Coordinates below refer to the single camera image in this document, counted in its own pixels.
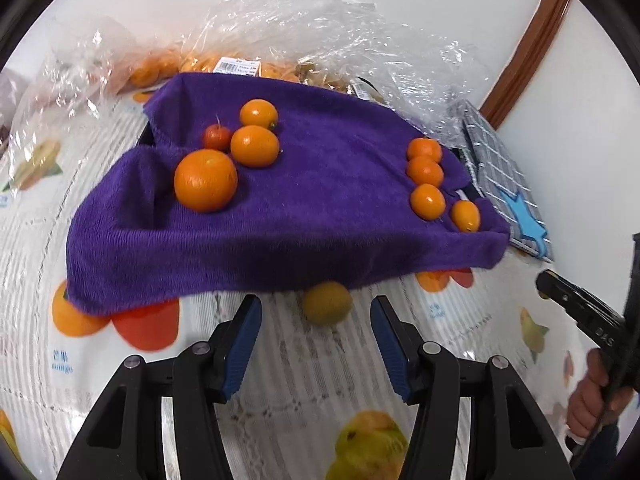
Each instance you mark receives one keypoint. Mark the person's right forearm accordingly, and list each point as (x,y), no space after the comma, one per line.
(607,442)

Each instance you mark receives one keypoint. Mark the clear plastic bag of oranges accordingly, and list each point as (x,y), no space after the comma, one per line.
(200,62)

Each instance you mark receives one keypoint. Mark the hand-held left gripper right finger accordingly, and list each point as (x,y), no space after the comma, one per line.
(392,355)

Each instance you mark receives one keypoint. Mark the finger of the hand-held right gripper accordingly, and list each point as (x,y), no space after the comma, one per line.
(565,300)

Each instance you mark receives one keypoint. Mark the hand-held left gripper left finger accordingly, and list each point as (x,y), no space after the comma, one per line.
(240,355)

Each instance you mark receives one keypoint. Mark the person's right hand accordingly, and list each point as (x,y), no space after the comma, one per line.
(582,410)

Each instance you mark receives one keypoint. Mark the crumpled clear plastic bag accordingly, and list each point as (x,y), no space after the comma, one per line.
(65,70)

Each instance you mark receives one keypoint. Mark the brown wooden door frame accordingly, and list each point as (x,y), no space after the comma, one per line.
(530,55)

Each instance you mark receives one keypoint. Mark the purple towel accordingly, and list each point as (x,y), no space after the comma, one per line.
(325,200)

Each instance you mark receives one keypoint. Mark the yellow-green round fruit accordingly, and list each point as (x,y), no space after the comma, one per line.
(327,302)

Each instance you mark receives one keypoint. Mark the small red fruit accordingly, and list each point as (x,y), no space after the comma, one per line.
(217,136)

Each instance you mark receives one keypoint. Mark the large orange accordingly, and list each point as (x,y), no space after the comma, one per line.
(205,180)

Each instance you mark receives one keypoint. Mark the grey checked box blue star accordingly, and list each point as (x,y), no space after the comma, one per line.
(492,160)

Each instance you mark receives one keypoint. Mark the large clear plastic bag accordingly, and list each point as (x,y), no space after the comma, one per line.
(350,45)

